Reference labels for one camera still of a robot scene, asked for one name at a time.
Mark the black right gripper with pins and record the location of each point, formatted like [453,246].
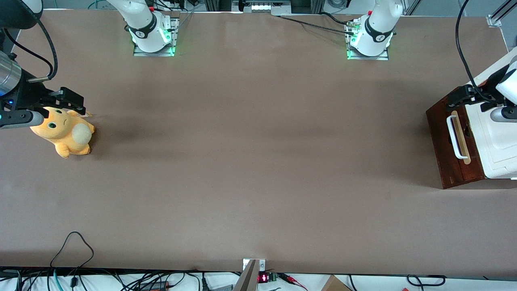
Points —
[29,94]

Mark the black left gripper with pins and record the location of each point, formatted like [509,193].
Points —
[486,96]

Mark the brown wooden drawer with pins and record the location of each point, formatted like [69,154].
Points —
[440,139]

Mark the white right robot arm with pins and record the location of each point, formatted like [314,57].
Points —
[143,24]

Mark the orange plush toy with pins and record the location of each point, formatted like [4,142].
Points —
[64,135]

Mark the black power adapter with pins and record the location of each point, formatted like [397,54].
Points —
[155,286]

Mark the white lit device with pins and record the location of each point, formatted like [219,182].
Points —
[266,7]

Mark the brown cardboard box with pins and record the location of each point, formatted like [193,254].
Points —
[335,284]

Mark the grey metal beam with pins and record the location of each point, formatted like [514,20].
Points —
[246,281]

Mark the circuit board red display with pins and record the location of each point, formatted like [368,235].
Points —
[264,278]

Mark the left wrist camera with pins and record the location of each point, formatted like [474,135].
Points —
[505,114]

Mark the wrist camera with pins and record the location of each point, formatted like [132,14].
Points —
[505,114]
[20,119]

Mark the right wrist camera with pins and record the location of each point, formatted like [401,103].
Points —
[20,119]

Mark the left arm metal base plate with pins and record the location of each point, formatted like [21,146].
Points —
[383,56]

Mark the aluminium frame profile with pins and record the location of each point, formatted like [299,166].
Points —
[499,16]

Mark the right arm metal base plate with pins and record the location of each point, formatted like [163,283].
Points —
[171,38]

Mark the small metal bracket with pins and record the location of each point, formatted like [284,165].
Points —
[261,264]

